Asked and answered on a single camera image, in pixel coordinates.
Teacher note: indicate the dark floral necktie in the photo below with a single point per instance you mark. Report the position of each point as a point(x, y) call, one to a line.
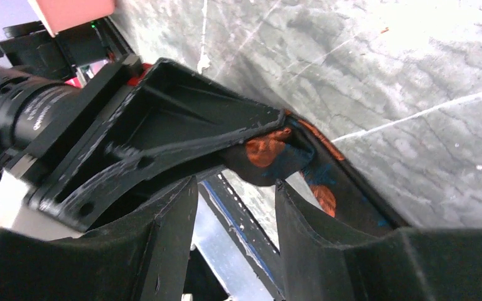
point(340, 189)

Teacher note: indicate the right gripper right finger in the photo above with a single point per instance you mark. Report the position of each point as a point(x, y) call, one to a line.
point(325, 259)

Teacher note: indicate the aluminium frame rail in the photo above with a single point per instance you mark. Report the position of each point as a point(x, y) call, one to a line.
point(227, 262)

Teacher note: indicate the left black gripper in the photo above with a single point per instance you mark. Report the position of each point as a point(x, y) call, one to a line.
point(100, 151)

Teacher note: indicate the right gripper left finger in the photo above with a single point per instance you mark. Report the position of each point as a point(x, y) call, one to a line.
point(141, 256)

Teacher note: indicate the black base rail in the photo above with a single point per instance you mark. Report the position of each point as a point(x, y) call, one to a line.
point(246, 232)

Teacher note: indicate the pink compartment organizer box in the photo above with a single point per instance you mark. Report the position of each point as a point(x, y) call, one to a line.
point(60, 15)

